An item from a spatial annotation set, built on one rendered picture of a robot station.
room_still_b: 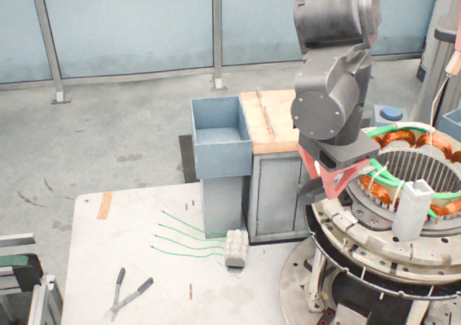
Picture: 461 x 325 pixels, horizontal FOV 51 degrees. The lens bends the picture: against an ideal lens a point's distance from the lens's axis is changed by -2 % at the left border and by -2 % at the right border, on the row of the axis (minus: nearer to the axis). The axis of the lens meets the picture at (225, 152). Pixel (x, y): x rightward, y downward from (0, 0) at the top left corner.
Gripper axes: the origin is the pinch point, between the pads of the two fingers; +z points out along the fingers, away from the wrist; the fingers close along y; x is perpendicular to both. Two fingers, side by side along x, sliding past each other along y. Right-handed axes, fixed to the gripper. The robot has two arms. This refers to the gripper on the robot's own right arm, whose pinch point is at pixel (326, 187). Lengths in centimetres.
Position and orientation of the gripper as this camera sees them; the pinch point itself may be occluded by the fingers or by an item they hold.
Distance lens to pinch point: 68.2
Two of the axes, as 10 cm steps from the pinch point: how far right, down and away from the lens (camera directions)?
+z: 0.0, 8.0, 6.1
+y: 4.6, 5.4, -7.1
